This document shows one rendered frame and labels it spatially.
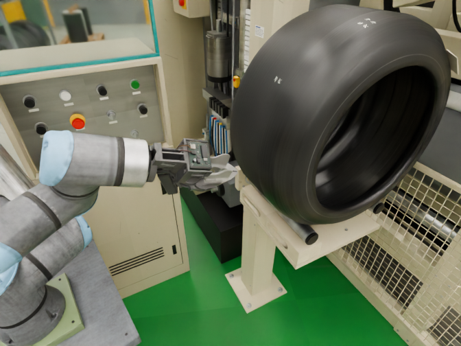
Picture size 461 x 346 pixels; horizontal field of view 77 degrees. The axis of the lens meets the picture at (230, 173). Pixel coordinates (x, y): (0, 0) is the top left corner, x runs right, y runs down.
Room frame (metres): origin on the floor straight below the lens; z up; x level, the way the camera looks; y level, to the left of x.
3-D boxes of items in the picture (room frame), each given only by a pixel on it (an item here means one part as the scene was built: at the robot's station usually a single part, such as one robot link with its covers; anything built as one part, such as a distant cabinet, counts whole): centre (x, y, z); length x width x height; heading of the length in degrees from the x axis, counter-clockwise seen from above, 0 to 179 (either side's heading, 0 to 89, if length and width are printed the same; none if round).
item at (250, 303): (1.01, -0.15, 0.01); 0.27 x 0.27 x 0.02; 27
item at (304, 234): (0.73, -0.16, 0.90); 0.35 x 0.05 x 0.05; 27
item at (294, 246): (0.73, -0.16, 0.84); 0.36 x 0.09 x 0.06; 27
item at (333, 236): (0.79, -0.28, 0.80); 0.37 x 0.36 x 0.02; 117
